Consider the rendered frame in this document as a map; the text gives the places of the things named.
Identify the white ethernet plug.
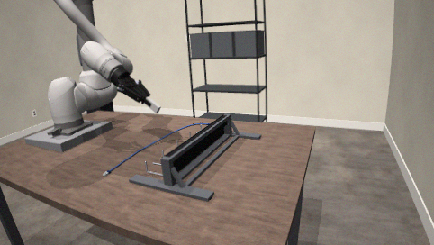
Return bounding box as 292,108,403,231
103,170,111,177

